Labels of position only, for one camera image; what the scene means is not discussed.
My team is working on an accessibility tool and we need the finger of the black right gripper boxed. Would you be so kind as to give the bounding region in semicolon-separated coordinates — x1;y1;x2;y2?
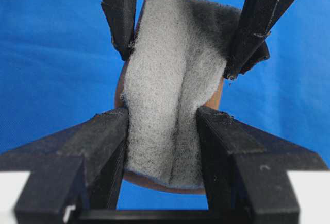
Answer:
101;0;137;61
224;0;294;79

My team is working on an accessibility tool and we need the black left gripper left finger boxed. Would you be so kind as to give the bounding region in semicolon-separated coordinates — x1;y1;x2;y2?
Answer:
1;108;128;223

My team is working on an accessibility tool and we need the blue table cloth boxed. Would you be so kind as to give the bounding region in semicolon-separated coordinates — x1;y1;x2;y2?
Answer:
1;0;329;209

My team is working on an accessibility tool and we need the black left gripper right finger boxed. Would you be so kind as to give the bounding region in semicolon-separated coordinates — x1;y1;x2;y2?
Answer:
196;106;328;223

